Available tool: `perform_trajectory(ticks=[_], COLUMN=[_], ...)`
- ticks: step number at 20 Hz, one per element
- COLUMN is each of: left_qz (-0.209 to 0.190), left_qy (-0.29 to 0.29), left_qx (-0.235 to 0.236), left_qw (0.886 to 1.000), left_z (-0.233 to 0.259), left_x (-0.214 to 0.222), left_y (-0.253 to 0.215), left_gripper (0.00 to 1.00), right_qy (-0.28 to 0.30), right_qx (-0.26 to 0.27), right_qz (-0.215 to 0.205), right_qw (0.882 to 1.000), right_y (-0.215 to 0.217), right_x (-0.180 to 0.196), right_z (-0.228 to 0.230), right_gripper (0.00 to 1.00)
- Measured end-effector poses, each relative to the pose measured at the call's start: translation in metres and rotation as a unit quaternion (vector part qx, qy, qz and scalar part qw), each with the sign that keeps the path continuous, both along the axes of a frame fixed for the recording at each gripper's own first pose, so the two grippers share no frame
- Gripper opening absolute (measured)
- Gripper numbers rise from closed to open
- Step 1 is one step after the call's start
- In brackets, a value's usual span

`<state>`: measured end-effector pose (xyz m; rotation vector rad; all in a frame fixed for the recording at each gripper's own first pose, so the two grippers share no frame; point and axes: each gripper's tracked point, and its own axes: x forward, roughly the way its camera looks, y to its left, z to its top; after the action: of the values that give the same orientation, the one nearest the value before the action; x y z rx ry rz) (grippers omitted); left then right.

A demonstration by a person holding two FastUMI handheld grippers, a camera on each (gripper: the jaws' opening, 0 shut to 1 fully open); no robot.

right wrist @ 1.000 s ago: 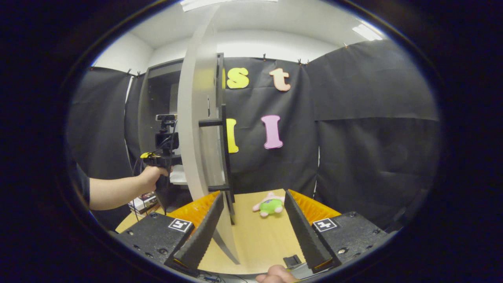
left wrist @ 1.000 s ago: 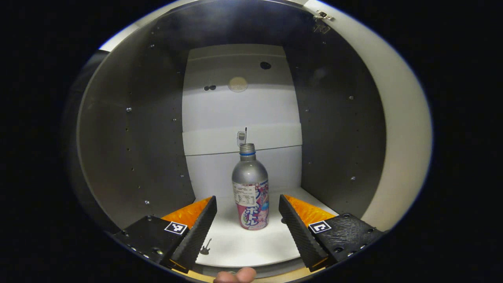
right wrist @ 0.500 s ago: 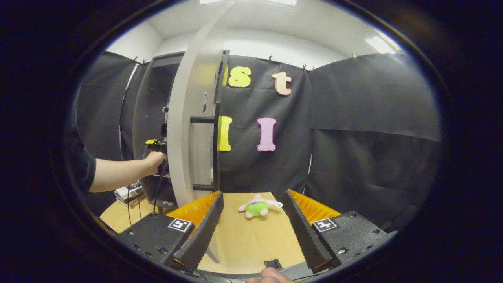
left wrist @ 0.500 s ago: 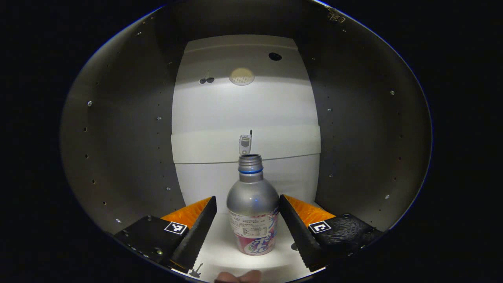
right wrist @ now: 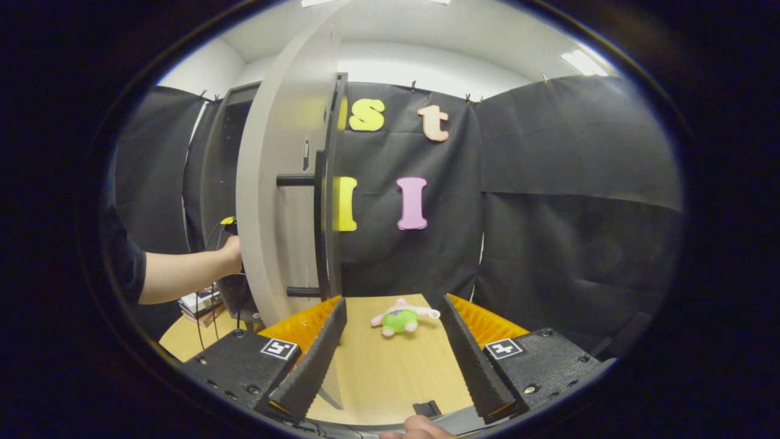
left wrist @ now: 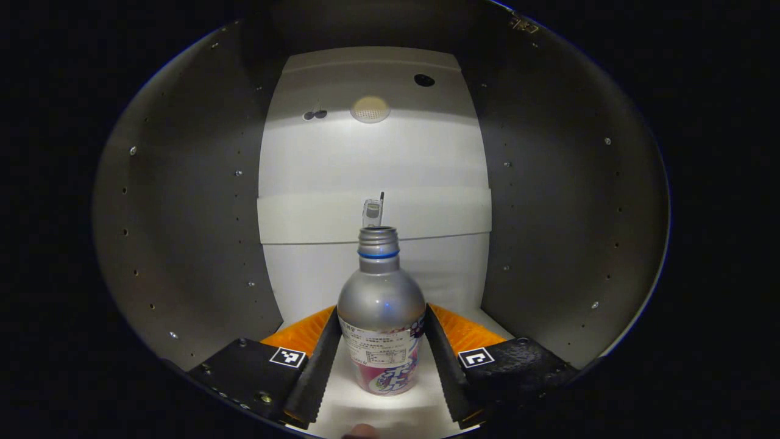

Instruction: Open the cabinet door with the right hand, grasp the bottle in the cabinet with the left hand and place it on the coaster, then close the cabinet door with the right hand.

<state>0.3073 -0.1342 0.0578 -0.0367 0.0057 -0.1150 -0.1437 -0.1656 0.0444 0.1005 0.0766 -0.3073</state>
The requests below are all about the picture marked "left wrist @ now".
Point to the silver aluminium bottle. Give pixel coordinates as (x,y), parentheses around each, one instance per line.
(381,305)

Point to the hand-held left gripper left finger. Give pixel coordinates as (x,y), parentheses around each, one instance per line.
(317,378)

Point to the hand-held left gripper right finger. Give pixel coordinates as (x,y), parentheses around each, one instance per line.
(448,372)

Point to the dark grey cabinet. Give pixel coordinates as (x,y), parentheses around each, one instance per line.
(183,244)

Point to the white cabinet shelf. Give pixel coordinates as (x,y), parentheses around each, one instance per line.
(304,216)

